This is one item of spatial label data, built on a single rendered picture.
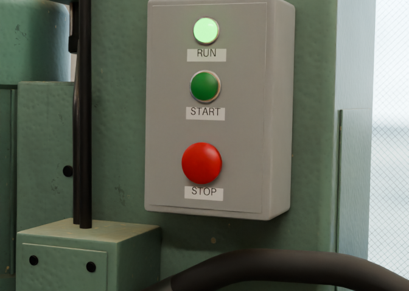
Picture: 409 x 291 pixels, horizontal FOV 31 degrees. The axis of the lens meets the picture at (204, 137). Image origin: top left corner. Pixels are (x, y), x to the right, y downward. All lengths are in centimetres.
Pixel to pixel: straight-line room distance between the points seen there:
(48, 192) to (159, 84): 22
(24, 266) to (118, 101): 16
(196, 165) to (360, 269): 14
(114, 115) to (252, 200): 17
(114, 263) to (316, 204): 16
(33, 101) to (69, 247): 20
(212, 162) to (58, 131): 23
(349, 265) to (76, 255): 20
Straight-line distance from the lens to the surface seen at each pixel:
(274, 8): 52
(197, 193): 54
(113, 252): 55
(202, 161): 52
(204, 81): 53
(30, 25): 77
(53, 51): 78
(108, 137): 63
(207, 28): 53
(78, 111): 62
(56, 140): 71
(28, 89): 72
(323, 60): 57
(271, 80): 52
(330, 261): 54
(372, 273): 53
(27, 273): 59
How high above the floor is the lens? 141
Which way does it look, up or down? 3 degrees down
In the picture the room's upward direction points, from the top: 1 degrees clockwise
